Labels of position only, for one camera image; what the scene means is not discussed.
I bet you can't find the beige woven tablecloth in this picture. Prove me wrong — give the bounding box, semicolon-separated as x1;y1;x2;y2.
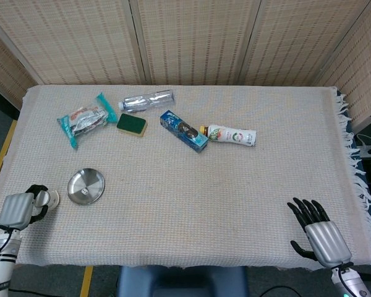
0;84;371;269

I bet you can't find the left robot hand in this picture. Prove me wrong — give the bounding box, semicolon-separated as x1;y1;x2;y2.
0;184;50;231

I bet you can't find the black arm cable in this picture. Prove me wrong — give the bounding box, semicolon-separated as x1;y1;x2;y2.
0;226;15;264
334;265;350;297

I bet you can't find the white paper cup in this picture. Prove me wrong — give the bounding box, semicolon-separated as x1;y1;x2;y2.
33;189;61;212

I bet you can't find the green yellow sponge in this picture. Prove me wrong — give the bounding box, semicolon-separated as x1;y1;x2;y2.
116;113;148;138

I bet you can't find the white plastic bracket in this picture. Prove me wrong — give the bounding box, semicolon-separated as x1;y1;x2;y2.
357;133;371;159

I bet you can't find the blue cookie box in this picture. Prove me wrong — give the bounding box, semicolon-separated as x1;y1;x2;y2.
159;110;210;155

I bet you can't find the teal snack packet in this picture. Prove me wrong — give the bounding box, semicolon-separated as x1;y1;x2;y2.
56;92;119;150

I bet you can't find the bamboo folding screen panel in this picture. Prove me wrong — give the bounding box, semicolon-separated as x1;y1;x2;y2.
0;23;38;110
311;0;371;134
238;0;371;88
0;0;147;87
129;0;263;87

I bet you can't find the clear plastic water bottle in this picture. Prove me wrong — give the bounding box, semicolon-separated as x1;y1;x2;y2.
117;89;176;112

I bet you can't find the white drink bottle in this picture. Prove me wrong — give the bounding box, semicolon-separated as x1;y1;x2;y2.
199;123;257;147

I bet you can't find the round steel dish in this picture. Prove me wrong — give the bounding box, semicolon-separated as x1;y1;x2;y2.
66;168;106;206

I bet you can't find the blue stool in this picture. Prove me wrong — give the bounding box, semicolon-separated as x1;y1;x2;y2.
115;265;250;297

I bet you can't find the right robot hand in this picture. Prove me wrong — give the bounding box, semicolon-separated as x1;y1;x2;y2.
286;197;353;268

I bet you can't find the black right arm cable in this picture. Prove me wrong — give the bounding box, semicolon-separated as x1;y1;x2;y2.
334;265;350;297

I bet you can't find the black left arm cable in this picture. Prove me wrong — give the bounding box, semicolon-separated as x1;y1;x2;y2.
0;226;15;264

